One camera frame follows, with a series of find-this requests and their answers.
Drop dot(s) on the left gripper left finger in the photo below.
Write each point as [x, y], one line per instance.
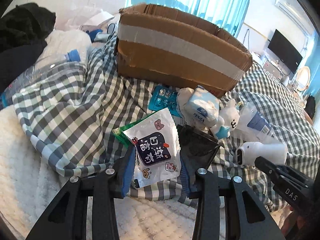
[66, 215]

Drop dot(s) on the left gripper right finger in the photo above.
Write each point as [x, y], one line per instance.
[245, 215]

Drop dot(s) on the white cylindrical bottle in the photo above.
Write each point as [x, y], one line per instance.
[248, 152]

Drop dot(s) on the clear jar with barcode label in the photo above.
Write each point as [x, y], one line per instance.
[254, 127]

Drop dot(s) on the green foil packet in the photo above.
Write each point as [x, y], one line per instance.
[121, 137]

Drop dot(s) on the white rabbit figurine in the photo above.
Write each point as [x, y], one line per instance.
[227, 121]

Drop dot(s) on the white snack sachet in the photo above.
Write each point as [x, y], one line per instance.
[157, 148]

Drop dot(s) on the tissue pack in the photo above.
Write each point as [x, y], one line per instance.
[203, 106]

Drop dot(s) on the checkered blanket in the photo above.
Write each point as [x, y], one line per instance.
[70, 114]

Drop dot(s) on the teal blister pack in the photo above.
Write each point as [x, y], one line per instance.
[164, 97]

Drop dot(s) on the clear water bottle blue cap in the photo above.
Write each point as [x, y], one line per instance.
[35, 72]

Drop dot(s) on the white blue glove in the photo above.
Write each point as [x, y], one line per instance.
[98, 35]

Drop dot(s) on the brown cardboard box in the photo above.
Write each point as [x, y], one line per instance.
[175, 48]

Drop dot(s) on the air conditioner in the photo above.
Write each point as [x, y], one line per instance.
[302, 23]

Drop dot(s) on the black garment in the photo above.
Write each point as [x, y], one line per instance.
[24, 30]

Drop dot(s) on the white plastic bag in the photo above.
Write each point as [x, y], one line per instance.
[82, 18]

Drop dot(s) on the black wall television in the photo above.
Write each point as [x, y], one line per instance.
[285, 51]

